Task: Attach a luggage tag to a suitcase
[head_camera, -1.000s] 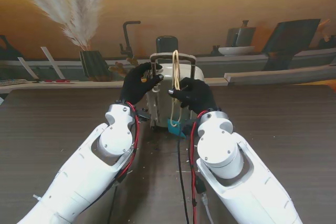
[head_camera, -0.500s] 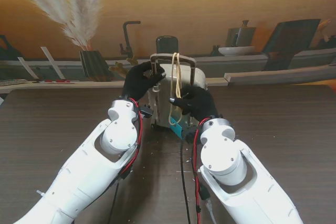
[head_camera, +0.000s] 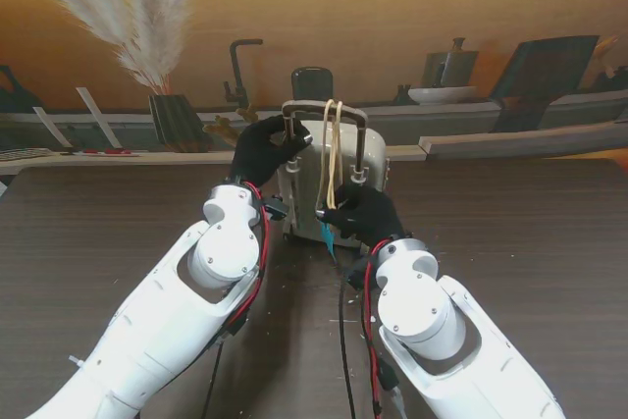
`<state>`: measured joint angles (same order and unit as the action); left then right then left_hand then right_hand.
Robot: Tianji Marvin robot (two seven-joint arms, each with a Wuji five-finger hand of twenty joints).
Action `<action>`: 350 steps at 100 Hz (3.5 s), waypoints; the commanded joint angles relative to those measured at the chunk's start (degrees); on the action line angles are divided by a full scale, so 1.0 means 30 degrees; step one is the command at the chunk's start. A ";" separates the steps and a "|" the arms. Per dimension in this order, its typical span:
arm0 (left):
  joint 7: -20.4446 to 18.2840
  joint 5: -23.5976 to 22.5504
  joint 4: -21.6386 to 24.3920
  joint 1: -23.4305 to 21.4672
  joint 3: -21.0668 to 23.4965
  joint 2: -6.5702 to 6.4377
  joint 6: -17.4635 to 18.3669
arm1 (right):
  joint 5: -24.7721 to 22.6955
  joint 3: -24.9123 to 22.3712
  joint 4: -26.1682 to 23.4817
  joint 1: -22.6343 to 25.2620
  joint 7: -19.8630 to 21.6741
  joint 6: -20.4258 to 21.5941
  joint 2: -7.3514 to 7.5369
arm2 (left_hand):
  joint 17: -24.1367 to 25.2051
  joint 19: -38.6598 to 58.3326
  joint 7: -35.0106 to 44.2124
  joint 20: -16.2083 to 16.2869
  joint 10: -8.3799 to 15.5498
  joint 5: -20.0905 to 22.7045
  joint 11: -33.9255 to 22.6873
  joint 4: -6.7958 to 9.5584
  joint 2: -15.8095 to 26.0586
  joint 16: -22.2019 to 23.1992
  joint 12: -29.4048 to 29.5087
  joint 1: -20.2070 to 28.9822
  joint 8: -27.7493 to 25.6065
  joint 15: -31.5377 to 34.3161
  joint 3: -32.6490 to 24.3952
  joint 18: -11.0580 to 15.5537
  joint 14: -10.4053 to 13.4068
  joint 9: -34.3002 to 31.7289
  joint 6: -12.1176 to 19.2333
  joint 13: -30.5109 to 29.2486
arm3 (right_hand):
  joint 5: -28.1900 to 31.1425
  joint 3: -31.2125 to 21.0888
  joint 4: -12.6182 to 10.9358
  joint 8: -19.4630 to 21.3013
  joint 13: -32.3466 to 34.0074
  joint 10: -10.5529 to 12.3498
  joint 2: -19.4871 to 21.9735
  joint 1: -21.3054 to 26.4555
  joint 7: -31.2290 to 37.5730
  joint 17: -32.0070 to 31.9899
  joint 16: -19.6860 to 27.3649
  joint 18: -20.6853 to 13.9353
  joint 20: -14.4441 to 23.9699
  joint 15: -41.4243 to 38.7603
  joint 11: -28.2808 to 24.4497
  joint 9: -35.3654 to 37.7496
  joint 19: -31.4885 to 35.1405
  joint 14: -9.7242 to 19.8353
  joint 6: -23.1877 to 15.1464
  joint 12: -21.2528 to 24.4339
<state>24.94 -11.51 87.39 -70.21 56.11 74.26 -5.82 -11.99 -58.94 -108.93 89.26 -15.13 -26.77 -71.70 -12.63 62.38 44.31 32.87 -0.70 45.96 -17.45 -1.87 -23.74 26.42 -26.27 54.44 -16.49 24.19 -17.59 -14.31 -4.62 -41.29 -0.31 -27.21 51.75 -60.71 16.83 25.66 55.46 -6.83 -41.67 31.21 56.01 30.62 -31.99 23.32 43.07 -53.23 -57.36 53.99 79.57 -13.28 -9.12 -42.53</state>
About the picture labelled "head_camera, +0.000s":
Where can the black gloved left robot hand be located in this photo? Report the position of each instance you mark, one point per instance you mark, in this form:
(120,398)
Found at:
(260,154)

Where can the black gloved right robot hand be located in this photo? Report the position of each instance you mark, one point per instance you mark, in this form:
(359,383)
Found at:
(368,218)

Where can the teal paper luggage tag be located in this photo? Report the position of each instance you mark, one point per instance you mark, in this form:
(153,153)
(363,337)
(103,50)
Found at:
(328,237)

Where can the small beige toy suitcase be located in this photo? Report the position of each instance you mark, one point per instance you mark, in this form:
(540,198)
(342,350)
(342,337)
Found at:
(373,164)

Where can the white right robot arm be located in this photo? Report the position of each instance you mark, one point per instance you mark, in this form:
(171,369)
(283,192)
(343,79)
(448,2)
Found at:
(441,321)

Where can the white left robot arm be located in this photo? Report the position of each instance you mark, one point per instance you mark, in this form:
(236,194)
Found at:
(147,330)

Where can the orange coral shaped decoration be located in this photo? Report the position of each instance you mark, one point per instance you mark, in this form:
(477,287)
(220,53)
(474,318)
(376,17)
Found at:
(218,125)

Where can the black kitchen faucet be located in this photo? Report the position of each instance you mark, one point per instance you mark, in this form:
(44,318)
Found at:
(237,70)

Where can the black rounded cylinder speaker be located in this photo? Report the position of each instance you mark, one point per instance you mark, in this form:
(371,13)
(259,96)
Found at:
(312,83)

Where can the dark ribbed vase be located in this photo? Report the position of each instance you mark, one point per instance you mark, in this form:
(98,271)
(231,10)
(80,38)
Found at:
(176,124)

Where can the light wooden ledge board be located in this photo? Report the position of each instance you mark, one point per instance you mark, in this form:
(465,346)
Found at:
(147,159)

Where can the white shallow bowl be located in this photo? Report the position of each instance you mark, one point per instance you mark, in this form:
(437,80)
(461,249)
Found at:
(441,94)

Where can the tray with red items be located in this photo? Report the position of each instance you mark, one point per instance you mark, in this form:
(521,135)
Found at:
(105,151)

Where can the white pampas grass plumes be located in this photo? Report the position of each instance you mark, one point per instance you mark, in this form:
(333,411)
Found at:
(147,46)

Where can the long white slat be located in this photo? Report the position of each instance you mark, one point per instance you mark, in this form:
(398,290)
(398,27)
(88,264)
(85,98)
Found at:
(98,117)

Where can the grey metal pot with lid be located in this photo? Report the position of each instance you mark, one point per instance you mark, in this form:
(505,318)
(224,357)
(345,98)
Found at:
(458,68)

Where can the short white slat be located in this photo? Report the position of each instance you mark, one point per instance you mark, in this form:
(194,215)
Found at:
(51,125)

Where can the dark tilted board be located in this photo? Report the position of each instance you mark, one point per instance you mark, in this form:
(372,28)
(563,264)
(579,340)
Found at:
(544,70)

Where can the grey metal grille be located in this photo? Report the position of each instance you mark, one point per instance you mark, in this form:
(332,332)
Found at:
(24,154)

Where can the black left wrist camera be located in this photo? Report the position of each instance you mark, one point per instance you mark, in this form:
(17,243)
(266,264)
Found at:
(275,208)

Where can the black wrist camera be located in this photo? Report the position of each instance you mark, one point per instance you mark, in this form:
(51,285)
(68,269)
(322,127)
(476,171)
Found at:
(354,277)
(275,208)

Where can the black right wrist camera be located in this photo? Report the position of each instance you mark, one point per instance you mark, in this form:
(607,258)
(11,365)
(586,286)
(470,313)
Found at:
(354,277)

